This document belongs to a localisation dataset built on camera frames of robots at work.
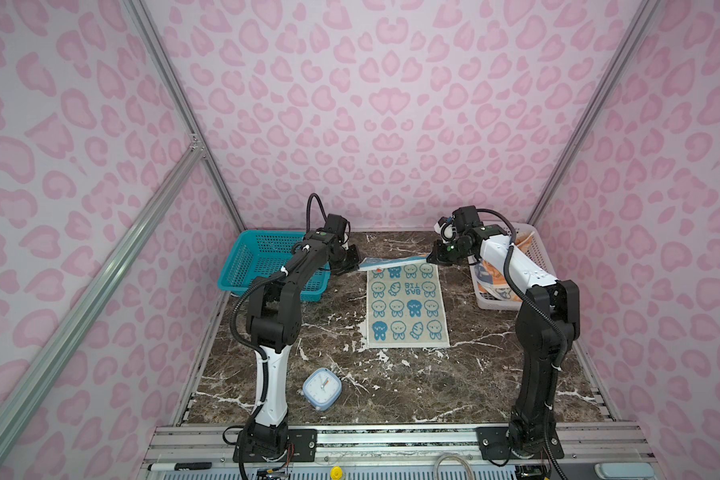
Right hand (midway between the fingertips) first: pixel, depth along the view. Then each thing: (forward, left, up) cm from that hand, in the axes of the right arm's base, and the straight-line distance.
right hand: (432, 252), depth 92 cm
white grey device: (-53, -40, -14) cm, 68 cm away
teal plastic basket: (+10, +61, -13) cm, 63 cm away
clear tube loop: (-51, -1, -15) cm, 53 cm away
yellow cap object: (-56, +25, -7) cm, 61 cm away
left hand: (+1, +22, -5) cm, 23 cm away
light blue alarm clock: (-37, +31, -12) cm, 50 cm away
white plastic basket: (+4, -39, -8) cm, 40 cm away
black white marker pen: (-55, +62, -14) cm, 84 cm away
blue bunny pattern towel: (-10, +8, -15) cm, 20 cm away
